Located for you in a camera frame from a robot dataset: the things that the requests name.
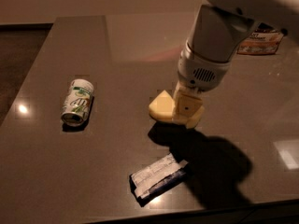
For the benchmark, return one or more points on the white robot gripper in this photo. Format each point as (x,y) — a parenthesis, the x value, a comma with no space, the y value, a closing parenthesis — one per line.
(200,70)

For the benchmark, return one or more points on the yellow wavy sponge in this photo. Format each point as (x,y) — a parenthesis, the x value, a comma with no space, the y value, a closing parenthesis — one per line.
(161,109)

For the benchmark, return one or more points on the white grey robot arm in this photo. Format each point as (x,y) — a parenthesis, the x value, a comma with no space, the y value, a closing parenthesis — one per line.
(220,26)

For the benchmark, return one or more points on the blue rxbar blueberry wrapper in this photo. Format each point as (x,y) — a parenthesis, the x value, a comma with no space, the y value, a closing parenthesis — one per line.
(157,178)

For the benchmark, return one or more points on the brown snack packet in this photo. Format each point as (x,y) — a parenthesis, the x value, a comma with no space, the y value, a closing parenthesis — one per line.
(264,40)

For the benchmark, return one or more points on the green white soda can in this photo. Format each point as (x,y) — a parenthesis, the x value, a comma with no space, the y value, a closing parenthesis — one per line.
(77,103)

